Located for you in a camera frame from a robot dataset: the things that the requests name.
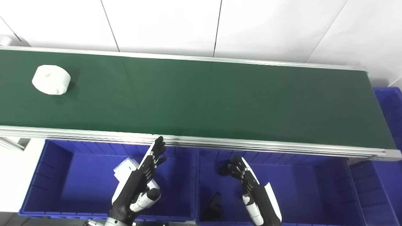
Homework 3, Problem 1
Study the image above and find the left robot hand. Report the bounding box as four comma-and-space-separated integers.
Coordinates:
108, 136, 167, 222

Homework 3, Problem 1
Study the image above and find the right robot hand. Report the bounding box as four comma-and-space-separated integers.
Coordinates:
219, 154, 282, 226

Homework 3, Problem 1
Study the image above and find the white cylindrical plastic part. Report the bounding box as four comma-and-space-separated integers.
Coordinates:
32, 65, 71, 95

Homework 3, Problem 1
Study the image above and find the white block part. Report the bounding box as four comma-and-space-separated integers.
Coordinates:
113, 158, 140, 184

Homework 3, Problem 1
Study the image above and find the blue plastic bin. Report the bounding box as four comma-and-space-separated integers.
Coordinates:
18, 139, 197, 222
195, 148, 368, 226
347, 87, 402, 226

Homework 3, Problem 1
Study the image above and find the black angular part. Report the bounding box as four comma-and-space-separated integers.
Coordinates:
201, 192, 224, 222

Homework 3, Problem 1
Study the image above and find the green conveyor belt aluminium frame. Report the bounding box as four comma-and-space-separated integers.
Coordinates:
0, 46, 402, 162

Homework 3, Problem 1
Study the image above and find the aluminium conveyor support bracket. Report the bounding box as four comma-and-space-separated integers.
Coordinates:
0, 137, 30, 152

